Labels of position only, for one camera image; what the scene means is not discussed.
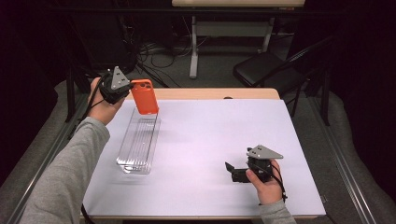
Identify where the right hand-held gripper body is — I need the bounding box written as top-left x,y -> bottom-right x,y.
246,144 -> 285,184

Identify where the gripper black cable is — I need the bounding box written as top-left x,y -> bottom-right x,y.
69,73 -> 111,138
264,162 -> 289,203

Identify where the person's right hand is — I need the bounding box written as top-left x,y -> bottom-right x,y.
245,159 -> 285,206

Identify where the black floor cable bundle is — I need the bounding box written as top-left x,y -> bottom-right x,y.
120,15 -> 194,89

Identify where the black horizontal metal bar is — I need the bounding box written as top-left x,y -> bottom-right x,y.
46,7 -> 344,15

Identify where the black metal stand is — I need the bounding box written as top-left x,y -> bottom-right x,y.
306,66 -> 332,127
64,66 -> 122,123

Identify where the person's left hand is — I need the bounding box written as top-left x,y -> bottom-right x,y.
88,77 -> 125,126

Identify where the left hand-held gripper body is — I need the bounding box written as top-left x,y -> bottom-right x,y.
98,65 -> 134,105

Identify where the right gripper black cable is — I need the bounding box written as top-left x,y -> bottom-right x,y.
264,162 -> 289,203

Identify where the orange phone case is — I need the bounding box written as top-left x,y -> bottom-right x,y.
130,78 -> 160,116

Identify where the black folding chair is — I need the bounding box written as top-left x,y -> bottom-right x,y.
233,35 -> 335,118

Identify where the clear plastic bin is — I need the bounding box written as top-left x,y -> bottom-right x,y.
116,106 -> 163,175

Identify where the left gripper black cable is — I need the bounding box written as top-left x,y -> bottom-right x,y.
69,73 -> 111,138

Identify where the grey metal floor rail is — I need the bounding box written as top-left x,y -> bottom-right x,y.
6,92 -> 92,224
306,96 -> 378,224

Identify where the white-legged desk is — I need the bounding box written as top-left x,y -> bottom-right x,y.
171,0 -> 306,79

